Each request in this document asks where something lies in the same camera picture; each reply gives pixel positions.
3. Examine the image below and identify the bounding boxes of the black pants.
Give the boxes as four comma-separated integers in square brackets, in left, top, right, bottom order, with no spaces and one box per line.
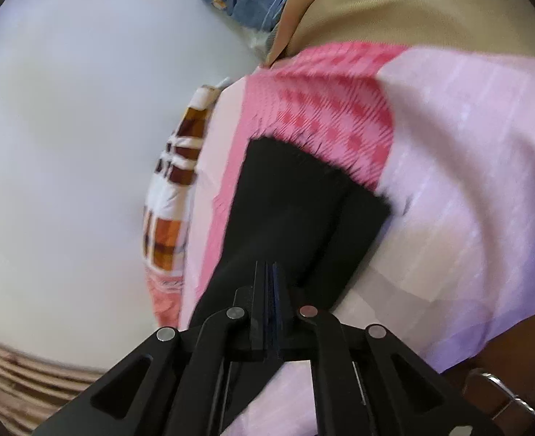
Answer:
[190,138,392,327]

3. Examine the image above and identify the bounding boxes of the beige floral curtain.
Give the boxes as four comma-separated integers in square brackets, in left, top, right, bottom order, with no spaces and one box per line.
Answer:
[0,344,103,436]

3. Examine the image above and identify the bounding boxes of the orange plaid quilt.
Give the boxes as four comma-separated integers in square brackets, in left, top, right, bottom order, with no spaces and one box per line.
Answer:
[141,79,231,328]

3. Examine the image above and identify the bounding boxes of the pink checked bed sheet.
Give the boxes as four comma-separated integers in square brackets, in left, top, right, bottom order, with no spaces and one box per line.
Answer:
[178,41,535,436]

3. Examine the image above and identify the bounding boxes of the beige cloth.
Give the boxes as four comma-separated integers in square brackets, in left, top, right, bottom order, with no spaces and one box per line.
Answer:
[264,0,535,65]

